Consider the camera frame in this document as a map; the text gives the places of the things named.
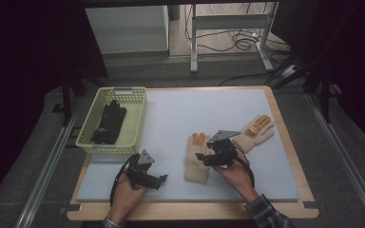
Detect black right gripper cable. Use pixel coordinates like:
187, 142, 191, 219
231, 144, 257, 190

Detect tangle of black floor cables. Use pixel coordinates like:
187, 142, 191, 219
183, 2, 292, 54

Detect dark curtain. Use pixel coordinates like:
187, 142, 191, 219
270, 0, 365, 153
0, 0, 109, 210

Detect white metal desk frame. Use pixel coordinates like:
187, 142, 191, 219
189, 1, 280, 74

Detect black stand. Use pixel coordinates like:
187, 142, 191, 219
303, 47, 343, 124
59, 71, 87, 127

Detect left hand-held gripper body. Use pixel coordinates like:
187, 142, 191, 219
125, 148, 156, 191

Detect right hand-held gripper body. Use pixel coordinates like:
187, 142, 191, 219
206, 129, 242, 169

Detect metal floor rail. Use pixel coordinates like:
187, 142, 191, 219
306, 93, 365, 228
13, 104, 81, 228

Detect person's right hand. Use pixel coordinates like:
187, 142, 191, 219
212, 156, 259, 203

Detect white foam mat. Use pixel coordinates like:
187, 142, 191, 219
75, 88, 301, 203

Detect beige fluffy glove orange fingertips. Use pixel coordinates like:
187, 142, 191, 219
183, 132, 216, 184

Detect person's left hand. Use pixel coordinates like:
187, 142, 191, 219
106, 172, 149, 223

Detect white cabinet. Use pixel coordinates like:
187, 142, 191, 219
85, 4, 171, 55

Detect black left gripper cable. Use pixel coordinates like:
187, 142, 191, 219
109, 153, 141, 207

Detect beige fluffy glove orange stripe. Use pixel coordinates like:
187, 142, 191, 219
231, 114, 276, 155

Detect black glove with small label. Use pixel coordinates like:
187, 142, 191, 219
89, 99, 126, 145

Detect yellow-green plastic basket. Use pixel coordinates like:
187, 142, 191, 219
75, 85, 148, 156

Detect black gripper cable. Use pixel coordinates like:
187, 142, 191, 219
109, 153, 141, 207
231, 144, 257, 190

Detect white power strip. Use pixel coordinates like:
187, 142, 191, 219
280, 64, 298, 79

